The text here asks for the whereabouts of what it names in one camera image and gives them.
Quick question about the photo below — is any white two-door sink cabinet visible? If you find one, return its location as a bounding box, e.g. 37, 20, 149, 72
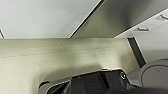
0, 0, 103, 40

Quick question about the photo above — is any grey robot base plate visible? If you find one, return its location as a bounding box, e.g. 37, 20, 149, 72
37, 68, 129, 94

